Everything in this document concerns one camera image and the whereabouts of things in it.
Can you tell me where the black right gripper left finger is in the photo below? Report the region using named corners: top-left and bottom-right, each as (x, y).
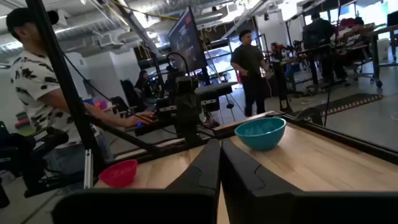
top-left (51, 139), bottom-right (222, 224)

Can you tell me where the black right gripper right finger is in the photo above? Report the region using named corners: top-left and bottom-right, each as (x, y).
top-left (221, 139), bottom-right (398, 224)

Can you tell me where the teal plastic bowl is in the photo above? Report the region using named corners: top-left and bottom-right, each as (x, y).
top-left (234, 117), bottom-right (287, 152)

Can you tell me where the red plastic bowl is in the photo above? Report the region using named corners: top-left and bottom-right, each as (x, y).
top-left (98, 159), bottom-right (138, 189)

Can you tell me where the person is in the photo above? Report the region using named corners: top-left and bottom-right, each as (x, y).
top-left (230, 29), bottom-right (272, 118)
top-left (337, 16), bottom-right (376, 78)
top-left (302, 12), bottom-right (337, 85)
top-left (5, 7), bottom-right (156, 175)
top-left (134, 69), bottom-right (155, 105)
top-left (269, 42), bottom-right (294, 113)

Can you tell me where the black striped floor mat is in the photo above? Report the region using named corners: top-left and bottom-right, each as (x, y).
top-left (292, 93), bottom-right (384, 117)

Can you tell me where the black computer monitor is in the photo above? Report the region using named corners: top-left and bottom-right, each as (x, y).
top-left (167, 5), bottom-right (208, 73)

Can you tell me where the black equipment stand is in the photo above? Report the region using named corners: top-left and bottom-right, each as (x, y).
top-left (0, 121), bottom-right (85, 209)

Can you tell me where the black diagonal frame brace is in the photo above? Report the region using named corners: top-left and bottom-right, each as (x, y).
top-left (83, 114), bottom-right (164, 155)

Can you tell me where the aluminium profile post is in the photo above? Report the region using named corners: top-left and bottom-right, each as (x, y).
top-left (83, 149), bottom-right (95, 189)

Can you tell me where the black frame post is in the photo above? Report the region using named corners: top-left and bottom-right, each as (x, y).
top-left (25, 0), bottom-right (108, 177)

